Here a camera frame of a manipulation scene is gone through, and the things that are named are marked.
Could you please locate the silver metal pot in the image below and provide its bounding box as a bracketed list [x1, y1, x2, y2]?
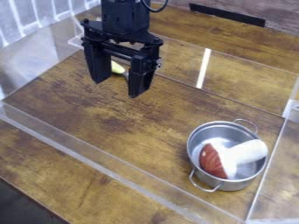
[187, 119, 269, 193]

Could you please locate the clear acrylic triangular bracket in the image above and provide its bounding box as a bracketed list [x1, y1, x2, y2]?
[69, 17, 85, 49]

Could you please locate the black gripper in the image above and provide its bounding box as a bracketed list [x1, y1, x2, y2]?
[81, 0, 165, 98]

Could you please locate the clear acrylic enclosure wall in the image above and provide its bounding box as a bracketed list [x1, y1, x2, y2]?
[0, 0, 299, 224]

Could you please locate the yellow handled spoon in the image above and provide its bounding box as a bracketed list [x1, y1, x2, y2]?
[111, 61, 129, 79]

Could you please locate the red white plush mushroom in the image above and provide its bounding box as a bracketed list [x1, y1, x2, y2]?
[199, 139, 269, 179]

